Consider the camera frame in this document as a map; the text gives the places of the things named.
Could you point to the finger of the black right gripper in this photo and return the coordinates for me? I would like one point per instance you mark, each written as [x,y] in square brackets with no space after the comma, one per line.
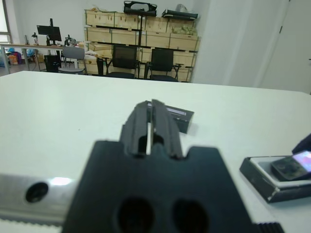
[305,144]

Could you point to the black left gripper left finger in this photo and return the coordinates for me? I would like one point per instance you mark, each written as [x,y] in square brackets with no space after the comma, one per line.
[136,126]

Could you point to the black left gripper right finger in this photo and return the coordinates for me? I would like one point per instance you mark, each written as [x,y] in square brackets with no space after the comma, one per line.
[165,128]

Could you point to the black box lid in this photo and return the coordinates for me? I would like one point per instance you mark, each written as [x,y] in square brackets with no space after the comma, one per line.
[182,119]

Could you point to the slim black camera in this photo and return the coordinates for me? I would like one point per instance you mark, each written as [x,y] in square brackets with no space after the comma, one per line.
[289,167]

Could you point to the black box base white insert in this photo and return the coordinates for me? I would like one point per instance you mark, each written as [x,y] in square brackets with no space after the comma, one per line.
[291,193]

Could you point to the black mesh office chair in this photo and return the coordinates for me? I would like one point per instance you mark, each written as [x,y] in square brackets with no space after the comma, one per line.
[124,54]
[161,59]

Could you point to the black folded stand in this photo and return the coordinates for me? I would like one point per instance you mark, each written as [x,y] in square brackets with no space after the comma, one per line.
[100,65]

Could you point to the pale wooden shipping crate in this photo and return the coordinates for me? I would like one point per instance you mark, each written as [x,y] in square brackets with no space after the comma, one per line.
[102,47]
[128,21]
[125,37]
[156,24]
[99,18]
[179,24]
[187,60]
[97,35]
[155,40]
[184,42]

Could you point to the grey office chair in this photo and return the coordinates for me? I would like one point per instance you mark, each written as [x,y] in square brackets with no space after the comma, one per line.
[74,53]

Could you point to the white door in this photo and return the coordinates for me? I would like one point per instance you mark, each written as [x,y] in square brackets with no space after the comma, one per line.
[298,48]

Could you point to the black bin under desk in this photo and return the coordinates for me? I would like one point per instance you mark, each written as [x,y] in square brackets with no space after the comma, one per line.
[51,63]

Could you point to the black desk device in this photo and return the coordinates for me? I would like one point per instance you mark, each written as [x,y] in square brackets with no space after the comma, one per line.
[69,40]

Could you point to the flat black case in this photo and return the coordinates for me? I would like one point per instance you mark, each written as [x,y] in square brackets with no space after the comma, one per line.
[179,15]

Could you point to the white plastic bag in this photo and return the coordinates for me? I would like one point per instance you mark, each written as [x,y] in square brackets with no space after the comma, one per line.
[181,7]

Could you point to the black computer monitor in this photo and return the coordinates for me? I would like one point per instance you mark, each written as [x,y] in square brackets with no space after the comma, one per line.
[48,32]

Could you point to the blue plastic bag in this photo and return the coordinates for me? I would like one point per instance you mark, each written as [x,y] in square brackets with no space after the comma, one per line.
[31,52]

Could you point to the small black desk stand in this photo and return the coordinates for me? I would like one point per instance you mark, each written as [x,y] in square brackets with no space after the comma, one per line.
[35,36]

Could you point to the colourful bag under desk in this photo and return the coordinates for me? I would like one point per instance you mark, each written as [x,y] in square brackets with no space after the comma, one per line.
[14,58]

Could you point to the wooden top desk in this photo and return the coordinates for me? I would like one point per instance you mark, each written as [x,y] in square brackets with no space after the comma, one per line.
[14,45]

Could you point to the window with dark frame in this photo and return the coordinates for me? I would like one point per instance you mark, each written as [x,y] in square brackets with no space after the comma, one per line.
[3,19]

